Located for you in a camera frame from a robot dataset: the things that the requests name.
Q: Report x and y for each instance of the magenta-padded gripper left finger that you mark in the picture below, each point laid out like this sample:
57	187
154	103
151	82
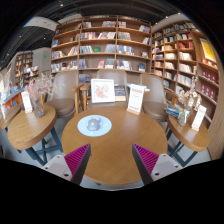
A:
78	159

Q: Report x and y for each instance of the white framed flower picture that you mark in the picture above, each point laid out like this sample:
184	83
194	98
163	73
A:
102	90

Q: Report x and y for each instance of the curved wooden bookshelf unit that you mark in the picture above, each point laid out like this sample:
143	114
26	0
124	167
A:
180	56

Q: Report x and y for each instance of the stack of books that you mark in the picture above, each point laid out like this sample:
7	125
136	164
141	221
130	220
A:
172	111

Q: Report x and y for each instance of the round wooden side table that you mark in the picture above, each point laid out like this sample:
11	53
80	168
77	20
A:
31	130
190	136

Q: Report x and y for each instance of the wide wooden bookshelf unit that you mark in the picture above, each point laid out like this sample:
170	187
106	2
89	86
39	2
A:
100	43

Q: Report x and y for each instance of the round light blue mouse pad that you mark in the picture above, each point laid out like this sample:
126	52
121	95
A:
106	128

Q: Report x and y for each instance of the blue book display rack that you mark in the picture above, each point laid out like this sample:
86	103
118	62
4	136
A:
10	96

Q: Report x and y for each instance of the small white sign with stand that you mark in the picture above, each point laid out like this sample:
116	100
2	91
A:
26	101
199	117

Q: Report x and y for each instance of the white hanging ceiling sign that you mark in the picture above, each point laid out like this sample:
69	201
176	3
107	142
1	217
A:
41	23

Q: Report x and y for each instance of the grey computer mouse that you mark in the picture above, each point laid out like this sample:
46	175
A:
94	124

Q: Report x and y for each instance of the brown armchair with wooden arms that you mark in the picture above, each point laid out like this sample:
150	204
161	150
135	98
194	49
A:
110	74
63	96
153	106

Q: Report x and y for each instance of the distant wooden bookshelf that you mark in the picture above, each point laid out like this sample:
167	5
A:
25	65

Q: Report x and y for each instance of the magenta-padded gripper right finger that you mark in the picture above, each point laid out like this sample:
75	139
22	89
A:
145	159

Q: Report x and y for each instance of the dark book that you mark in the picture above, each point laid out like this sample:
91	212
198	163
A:
120	92

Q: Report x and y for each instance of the glass vase with beige flowers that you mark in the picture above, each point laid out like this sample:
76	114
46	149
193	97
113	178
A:
182	116

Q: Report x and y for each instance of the glass vase with pink flowers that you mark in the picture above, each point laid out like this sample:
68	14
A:
37	108

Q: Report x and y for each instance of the white sign on wooden base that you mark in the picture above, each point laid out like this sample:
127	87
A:
135	98

